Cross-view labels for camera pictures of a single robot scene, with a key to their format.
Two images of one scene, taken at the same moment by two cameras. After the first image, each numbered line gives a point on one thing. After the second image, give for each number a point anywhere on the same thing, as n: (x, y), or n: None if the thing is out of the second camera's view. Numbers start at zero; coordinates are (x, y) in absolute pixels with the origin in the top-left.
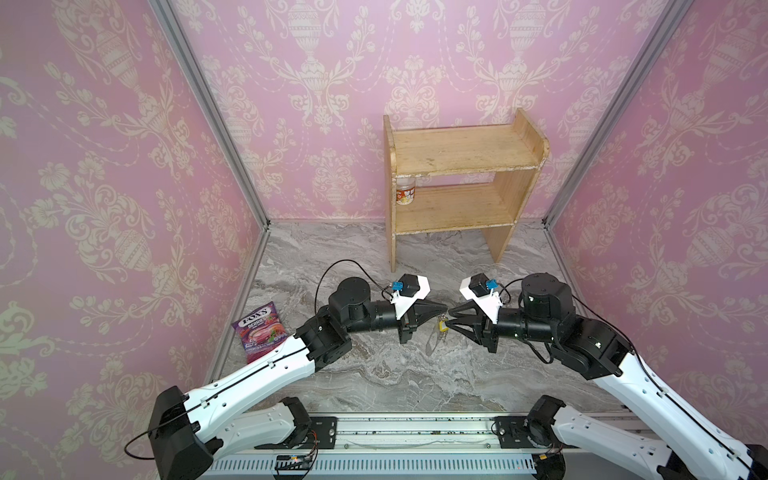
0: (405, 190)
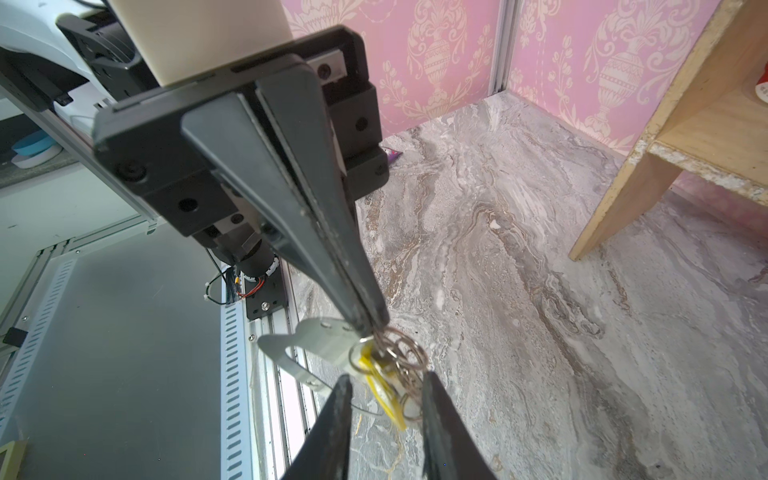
0: (761, 87)
